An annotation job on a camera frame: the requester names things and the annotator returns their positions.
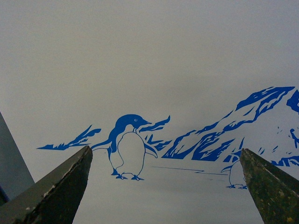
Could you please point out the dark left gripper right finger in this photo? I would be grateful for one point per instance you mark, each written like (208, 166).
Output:
(274, 192)

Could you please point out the white blue chest freezer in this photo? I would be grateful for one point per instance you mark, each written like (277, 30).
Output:
(220, 71)

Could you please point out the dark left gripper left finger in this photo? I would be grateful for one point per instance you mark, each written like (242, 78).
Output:
(55, 198)

